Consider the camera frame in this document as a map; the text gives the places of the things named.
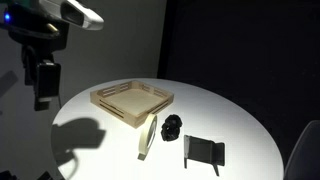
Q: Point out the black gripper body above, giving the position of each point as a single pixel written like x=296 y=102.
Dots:
x=48 y=80

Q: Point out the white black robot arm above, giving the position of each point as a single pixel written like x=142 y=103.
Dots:
x=30 y=20

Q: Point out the square wooden slotted tray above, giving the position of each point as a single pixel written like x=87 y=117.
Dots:
x=130 y=100

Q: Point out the dark grey chair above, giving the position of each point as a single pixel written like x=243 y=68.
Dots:
x=305 y=153

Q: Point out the black ribbed cup piece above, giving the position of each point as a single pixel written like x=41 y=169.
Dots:
x=170 y=133

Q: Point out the black folding stand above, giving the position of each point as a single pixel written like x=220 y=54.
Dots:
x=201 y=151

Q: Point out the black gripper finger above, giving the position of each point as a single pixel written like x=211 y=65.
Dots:
x=43 y=104

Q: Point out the beige masking tape roll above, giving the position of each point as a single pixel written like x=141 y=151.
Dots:
x=144 y=136

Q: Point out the black backdrop curtain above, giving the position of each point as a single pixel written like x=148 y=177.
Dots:
x=250 y=50

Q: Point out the black round dome piece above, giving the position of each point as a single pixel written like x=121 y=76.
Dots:
x=175 y=120

